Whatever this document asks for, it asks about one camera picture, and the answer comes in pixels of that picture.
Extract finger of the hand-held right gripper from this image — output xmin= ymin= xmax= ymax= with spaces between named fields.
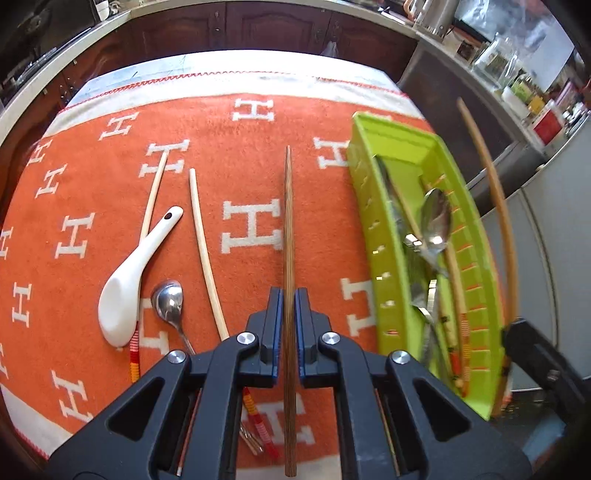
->
xmin=502 ymin=318 xmax=587 ymax=424

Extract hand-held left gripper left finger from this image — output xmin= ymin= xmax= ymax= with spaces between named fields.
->
xmin=48 ymin=286 xmax=284 ymax=480

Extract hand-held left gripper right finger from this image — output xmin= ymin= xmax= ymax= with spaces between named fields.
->
xmin=294 ymin=286 xmax=532 ymax=480

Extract pile of wooden chopsticks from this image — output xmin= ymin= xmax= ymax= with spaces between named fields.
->
xmin=434 ymin=277 xmax=465 ymax=388

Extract dark wooden chopstick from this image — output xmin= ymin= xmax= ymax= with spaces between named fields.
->
xmin=281 ymin=145 xmax=298 ymax=478

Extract small steel spoon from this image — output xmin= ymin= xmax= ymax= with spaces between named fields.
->
xmin=151 ymin=279 xmax=265 ymax=457

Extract white ceramic spoon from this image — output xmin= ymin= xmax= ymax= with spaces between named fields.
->
xmin=98 ymin=206 xmax=184 ymax=347

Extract green plastic tray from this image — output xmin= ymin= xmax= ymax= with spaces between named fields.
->
xmin=346 ymin=111 xmax=509 ymax=421

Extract large steel spoon textured handle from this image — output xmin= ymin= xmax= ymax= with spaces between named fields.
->
xmin=421 ymin=188 xmax=455 ymax=278

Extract brown wooden chopstick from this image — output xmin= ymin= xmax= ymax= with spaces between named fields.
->
xmin=390 ymin=178 xmax=428 ymax=252
xmin=456 ymin=97 xmax=519 ymax=416

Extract stainless steel appliance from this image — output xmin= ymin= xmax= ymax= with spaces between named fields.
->
xmin=399 ymin=46 xmax=591 ymax=393

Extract twisted steel chopstick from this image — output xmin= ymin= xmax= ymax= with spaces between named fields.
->
xmin=376 ymin=156 xmax=419 ymax=259

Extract orange printed blanket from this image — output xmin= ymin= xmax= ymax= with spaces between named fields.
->
xmin=0 ymin=51 xmax=437 ymax=472

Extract red container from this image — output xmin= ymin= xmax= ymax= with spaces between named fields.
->
xmin=533 ymin=99 xmax=566 ymax=144

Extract white lidded jar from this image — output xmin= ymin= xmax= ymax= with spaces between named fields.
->
xmin=501 ymin=85 xmax=529 ymax=118

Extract glass jar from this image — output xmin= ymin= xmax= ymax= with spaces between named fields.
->
xmin=473 ymin=34 xmax=520 ymax=88

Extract brown wooden cabinets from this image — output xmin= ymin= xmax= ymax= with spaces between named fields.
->
xmin=0 ymin=0 xmax=419 ymax=153

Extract white kitchen countertop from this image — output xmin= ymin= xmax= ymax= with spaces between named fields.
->
xmin=0 ymin=0 xmax=555 ymax=158

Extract steel electric kettle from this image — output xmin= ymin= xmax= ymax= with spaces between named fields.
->
xmin=406 ymin=0 xmax=458 ymax=38

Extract gas cooktop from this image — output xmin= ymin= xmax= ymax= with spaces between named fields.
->
xmin=0 ymin=28 xmax=93 ymax=107

